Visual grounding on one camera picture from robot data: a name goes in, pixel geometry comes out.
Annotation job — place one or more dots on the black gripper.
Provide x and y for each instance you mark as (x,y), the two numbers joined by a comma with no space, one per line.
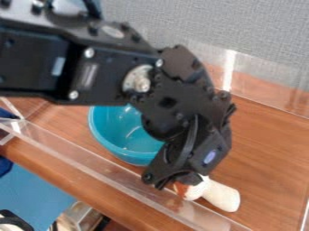
(193,153)

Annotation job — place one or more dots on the brown and white toy mushroom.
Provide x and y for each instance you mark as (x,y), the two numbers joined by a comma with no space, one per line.
(197,186)

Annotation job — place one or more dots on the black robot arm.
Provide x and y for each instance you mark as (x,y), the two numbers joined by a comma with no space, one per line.
(80,60)

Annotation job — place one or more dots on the blue ceramic bowl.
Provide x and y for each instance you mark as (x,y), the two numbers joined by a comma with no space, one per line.
(117,129)

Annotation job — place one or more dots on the clear acrylic front barrier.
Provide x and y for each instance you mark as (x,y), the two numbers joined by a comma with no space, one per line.
(161,209)

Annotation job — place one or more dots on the clear acrylic barrier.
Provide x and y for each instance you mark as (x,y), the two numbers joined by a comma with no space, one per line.
(264,81)
(161,209)

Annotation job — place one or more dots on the clear box under table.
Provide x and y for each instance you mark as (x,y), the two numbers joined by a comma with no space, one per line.
(78,218)

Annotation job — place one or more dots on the clear acrylic back barrier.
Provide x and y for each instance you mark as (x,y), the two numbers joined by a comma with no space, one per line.
(264,81)

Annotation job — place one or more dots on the blue cloth object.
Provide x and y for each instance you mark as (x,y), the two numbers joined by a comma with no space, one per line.
(6,163)

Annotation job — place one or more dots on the black object bottom left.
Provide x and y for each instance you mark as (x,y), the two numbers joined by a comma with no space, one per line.
(13,223)

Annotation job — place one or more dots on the clear acrylic left bracket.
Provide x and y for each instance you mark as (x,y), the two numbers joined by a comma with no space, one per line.
(11,121)

